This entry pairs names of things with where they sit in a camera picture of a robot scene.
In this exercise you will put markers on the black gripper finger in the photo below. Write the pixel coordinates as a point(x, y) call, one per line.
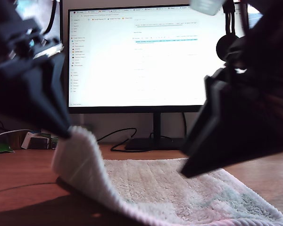
point(62, 94)
point(30, 94)
point(245, 131)
point(210, 103)

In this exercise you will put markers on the white and mint tea towel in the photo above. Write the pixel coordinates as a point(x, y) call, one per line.
point(155, 183)

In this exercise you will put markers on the small white box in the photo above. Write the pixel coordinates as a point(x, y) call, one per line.
point(25, 141)

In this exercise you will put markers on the brown wooden block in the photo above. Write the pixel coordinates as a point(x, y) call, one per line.
point(16, 140)

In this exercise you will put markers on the small dark box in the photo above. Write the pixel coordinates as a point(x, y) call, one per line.
point(39, 142)

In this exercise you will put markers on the green and white box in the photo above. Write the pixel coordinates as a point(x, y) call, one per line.
point(54, 143)

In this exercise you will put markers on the black headphones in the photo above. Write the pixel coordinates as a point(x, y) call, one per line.
point(222, 47)

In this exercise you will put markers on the large black monitor on stand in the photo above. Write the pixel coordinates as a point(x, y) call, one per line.
point(132, 70)

